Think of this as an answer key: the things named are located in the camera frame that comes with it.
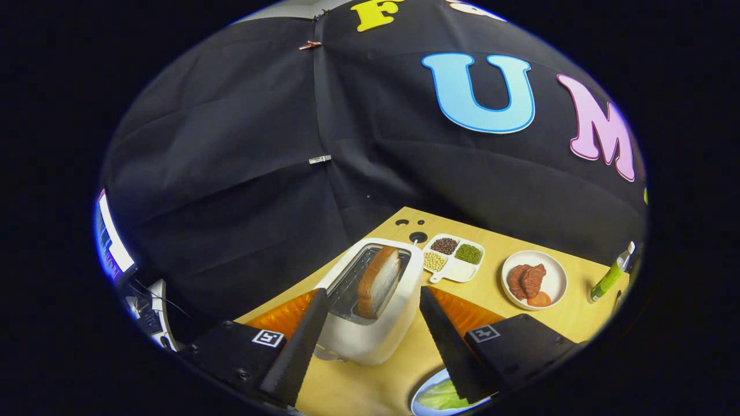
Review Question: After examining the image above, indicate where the beige round plate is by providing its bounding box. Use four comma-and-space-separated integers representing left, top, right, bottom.
501, 250, 568, 311

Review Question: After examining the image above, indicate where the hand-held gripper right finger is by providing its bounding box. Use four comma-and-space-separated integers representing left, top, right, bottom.
419, 286, 579, 405

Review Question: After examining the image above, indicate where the white side table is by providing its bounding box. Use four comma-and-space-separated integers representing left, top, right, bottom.
124, 279, 177, 351

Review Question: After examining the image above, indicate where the black backdrop cloth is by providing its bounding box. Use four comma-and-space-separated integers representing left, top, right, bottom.
101, 0, 648, 341

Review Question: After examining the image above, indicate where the plain toast bread slice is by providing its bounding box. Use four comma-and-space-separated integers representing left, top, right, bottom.
356, 246, 401, 320

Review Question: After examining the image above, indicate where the white toaster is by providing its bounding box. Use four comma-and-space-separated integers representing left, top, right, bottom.
315, 237, 424, 366

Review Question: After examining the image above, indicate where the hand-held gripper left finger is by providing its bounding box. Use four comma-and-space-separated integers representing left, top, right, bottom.
176, 288, 330, 408

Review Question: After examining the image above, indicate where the green label drink bottle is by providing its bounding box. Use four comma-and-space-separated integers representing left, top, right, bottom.
589, 242, 636, 304

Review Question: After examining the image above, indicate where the blue round plate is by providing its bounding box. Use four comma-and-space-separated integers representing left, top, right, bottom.
410, 368, 498, 416

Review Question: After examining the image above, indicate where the green lettuce leaf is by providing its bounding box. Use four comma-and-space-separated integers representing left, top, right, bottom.
417, 378, 472, 411

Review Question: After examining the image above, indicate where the computer monitor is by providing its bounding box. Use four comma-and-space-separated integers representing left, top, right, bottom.
94, 188, 139, 285

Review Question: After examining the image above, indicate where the white divided dish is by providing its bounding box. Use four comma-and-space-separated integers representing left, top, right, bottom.
423, 233, 486, 284

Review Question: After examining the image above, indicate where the brown cooked meat piece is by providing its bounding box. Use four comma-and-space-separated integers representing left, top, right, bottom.
507, 265, 530, 299
520, 263, 547, 299

